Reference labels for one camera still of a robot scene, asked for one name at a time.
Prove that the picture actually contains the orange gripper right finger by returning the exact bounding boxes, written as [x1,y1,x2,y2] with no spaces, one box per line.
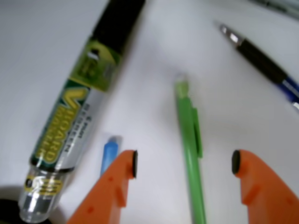
[232,149,299,224]

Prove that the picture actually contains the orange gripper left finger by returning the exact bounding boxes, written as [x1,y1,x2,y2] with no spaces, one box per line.
[67,150,138,224]

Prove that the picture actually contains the light blue pen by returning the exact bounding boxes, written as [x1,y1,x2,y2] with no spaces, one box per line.
[100,135,122,176]

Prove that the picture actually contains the green mechanical pencil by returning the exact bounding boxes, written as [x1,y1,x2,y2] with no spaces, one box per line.
[174,74,206,224]

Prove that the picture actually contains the dark blue mechanical pencil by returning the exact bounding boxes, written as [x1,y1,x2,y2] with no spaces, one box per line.
[219,23,299,110]

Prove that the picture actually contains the silver grey pen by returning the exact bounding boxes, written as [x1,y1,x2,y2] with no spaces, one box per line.
[251,0,299,20]

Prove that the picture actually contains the black cap whiteboard marker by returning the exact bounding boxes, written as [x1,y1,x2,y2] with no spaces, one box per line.
[18,0,144,224]

